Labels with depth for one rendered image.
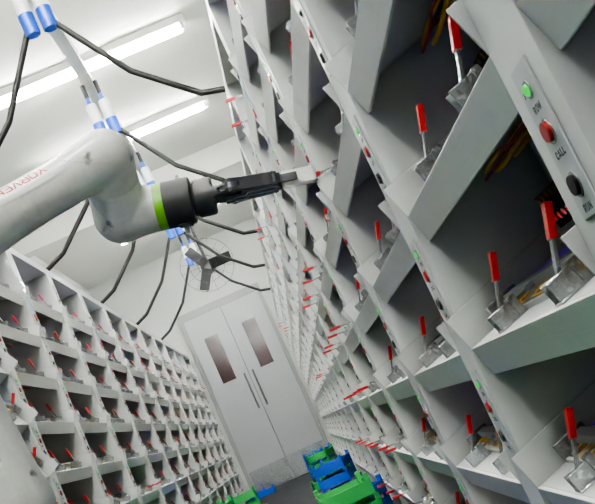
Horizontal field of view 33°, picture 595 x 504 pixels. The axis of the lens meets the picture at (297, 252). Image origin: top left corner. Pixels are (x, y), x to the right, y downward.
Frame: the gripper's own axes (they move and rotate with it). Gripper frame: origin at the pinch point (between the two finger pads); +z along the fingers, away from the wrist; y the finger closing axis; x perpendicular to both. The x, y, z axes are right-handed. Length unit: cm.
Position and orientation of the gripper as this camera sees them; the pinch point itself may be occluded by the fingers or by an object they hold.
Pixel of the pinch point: (297, 177)
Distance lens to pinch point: 191.7
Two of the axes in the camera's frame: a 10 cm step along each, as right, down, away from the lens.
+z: 9.8, -2.1, 0.2
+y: -0.1, -1.5, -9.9
